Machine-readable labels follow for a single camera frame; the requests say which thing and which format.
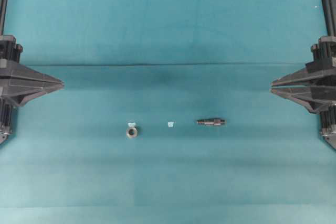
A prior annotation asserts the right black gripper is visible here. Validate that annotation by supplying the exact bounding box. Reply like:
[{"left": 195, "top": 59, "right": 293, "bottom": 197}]
[{"left": 270, "top": 35, "right": 336, "bottom": 148}]

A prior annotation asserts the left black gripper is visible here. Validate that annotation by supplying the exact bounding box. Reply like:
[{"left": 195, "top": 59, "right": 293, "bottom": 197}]
[{"left": 0, "top": 34, "right": 65, "bottom": 145}]

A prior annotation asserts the dark metal threaded shaft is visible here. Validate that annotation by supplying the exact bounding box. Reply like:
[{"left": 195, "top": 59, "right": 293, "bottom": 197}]
[{"left": 196, "top": 118, "right": 226, "bottom": 126}]

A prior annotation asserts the grey metal washer ring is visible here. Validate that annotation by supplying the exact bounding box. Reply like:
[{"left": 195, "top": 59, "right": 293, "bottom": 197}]
[{"left": 124, "top": 126, "right": 141, "bottom": 139}]

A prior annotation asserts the right black base frame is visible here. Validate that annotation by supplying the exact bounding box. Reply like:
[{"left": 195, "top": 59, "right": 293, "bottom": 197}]
[{"left": 322, "top": 0, "right": 336, "bottom": 37}]

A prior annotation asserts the black base frame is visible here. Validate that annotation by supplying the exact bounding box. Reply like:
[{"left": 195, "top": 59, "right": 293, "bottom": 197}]
[
  {"left": 322, "top": 0, "right": 336, "bottom": 37},
  {"left": 0, "top": 0, "right": 8, "bottom": 36}
]

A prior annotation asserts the left black base frame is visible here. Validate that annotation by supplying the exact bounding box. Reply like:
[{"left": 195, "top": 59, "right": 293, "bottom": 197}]
[{"left": 0, "top": 0, "right": 8, "bottom": 36}]

